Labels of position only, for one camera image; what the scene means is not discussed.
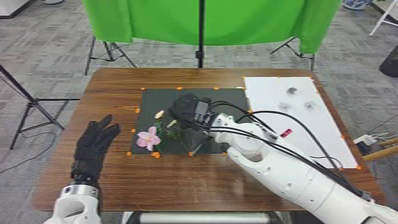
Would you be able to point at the black tripod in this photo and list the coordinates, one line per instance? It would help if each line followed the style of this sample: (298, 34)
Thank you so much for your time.
(29, 103)

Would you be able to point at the white power strip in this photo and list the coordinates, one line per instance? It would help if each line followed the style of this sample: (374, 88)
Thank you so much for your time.
(370, 138)

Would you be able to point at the black backdrop stand legs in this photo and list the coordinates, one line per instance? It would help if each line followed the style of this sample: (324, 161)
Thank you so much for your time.
(109, 53)
(296, 50)

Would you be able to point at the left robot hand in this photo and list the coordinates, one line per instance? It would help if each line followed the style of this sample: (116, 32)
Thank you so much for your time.
(93, 146)

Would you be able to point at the green sprig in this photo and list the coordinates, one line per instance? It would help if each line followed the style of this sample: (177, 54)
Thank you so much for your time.
(170, 133)

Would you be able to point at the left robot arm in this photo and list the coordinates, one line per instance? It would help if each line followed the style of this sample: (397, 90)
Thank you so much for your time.
(75, 203)

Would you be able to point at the pink flower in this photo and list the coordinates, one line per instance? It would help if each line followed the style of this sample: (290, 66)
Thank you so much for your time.
(148, 138)

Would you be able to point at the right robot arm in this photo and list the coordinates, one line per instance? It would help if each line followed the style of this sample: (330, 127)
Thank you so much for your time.
(285, 170)

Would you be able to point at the pale grey bar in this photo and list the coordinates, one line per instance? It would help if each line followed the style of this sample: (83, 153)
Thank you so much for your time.
(202, 218)

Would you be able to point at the black backdrop pole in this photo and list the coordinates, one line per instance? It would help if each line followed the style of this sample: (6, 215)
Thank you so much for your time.
(202, 33)

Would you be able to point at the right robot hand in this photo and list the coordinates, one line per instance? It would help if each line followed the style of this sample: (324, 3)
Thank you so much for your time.
(189, 108)

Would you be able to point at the white sheet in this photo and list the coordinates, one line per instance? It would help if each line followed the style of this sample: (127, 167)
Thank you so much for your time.
(278, 133)

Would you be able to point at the blue and white vase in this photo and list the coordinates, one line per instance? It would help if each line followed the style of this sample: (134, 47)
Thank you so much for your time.
(356, 3)

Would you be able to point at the dark mat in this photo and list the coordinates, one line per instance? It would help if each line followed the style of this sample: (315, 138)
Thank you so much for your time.
(154, 100)

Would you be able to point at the cream flower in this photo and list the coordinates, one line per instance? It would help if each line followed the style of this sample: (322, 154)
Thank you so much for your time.
(159, 114)

